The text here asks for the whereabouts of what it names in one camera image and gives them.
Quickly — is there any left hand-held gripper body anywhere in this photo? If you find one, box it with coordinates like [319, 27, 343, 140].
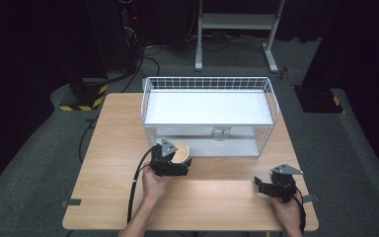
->
[149, 136, 183, 178]

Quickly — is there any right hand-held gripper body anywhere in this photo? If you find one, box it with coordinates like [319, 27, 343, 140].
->
[268, 163, 305, 203]

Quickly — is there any cream ceramic mug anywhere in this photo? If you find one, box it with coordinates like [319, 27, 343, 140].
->
[170, 140, 191, 165]

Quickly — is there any white paper cup with lid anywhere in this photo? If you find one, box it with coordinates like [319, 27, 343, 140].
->
[210, 126, 232, 142]

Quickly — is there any white wire shelf rack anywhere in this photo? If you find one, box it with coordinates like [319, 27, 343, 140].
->
[140, 76, 280, 159]

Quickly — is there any person's left hand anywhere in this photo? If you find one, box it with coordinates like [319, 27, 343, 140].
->
[141, 163, 173, 202]

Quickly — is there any person's right hand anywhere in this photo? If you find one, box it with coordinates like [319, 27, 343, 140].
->
[269, 196, 303, 233]

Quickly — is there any black base with yellow stripes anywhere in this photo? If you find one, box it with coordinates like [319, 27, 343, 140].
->
[58, 76, 109, 113]
[293, 84, 346, 115]

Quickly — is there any white metal stand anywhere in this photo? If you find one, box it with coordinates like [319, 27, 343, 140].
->
[193, 0, 286, 74]

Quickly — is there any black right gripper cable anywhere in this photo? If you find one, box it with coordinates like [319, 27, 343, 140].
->
[291, 187, 308, 235]

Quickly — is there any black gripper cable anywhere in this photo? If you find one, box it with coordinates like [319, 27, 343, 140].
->
[291, 187, 308, 235]
[126, 146, 156, 225]

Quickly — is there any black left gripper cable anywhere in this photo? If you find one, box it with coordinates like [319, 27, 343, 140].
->
[126, 146, 156, 225]

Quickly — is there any thin black floor cable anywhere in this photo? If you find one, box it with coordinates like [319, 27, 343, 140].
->
[78, 116, 101, 164]

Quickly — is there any tangle of floor cables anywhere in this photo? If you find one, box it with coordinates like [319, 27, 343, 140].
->
[184, 31, 268, 53]

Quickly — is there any dark equipment rack with wires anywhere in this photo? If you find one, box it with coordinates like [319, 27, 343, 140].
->
[116, 0, 146, 74]

